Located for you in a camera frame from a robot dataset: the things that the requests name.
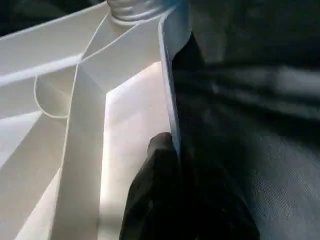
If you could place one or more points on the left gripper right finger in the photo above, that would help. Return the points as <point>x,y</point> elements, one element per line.
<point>215,205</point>

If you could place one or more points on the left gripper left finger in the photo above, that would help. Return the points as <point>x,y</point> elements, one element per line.
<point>152,195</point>

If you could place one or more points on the black work mat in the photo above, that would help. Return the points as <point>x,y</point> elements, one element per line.
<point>260,125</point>

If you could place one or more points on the white plastic table leg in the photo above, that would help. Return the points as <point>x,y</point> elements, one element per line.
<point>135,9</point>

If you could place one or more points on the white plastic table top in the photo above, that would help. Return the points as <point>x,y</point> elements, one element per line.
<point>75,110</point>

